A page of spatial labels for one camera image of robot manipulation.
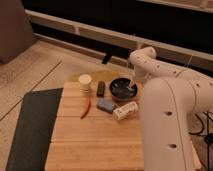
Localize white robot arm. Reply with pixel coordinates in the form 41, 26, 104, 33
130, 47, 213, 171

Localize dark ceramic bowl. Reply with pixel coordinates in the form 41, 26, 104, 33
109, 77, 138, 101

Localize black remote control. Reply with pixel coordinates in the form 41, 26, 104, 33
96, 81, 105, 97

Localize white cup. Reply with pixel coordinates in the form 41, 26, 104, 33
78, 74, 92, 91

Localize red chili pepper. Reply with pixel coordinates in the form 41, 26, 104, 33
80, 99, 91, 119

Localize dark floor mat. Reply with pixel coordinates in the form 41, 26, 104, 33
5, 88, 62, 171

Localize black cable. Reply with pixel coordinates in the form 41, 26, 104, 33
188, 111, 213, 171

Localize white plastic bottle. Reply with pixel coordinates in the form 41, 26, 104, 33
113, 101, 139, 121

